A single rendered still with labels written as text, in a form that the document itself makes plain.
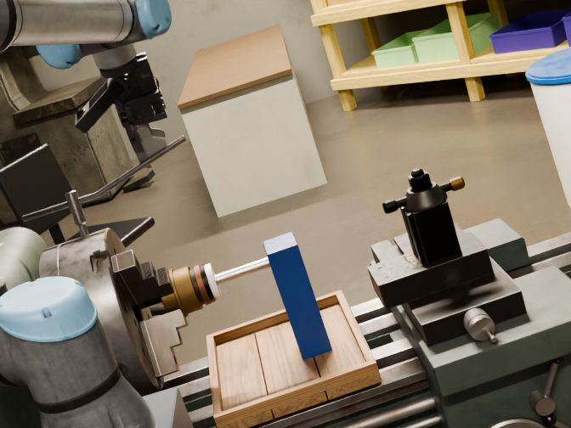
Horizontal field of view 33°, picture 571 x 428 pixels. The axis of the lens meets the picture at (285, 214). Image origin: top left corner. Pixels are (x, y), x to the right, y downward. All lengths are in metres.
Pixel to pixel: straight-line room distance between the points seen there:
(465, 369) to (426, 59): 5.48
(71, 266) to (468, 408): 0.73
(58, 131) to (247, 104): 1.93
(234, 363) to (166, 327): 0.20
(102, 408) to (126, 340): 0.42
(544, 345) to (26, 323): 0.84
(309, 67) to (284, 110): 2.47
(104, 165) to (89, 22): 5.93
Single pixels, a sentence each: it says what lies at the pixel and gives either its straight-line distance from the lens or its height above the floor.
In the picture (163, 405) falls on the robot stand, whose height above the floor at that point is 1.10.
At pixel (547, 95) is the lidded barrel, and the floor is 0.57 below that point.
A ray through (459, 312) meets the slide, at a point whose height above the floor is 0.97.
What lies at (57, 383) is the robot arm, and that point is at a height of 1.23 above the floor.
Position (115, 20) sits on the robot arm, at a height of 1.60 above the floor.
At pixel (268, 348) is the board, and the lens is 1.94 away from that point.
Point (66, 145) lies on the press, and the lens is 7.28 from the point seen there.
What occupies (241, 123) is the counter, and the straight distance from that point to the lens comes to 5.82.
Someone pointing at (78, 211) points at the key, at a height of 1.28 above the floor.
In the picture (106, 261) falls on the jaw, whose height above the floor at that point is 1.21.
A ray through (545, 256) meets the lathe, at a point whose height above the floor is 0.85.
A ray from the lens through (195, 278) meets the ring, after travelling 1.78.
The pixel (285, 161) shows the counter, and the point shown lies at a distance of 5.88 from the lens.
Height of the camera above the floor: 1.70
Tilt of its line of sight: 18 degrees down
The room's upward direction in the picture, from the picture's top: 18 degrees counter-clockwise
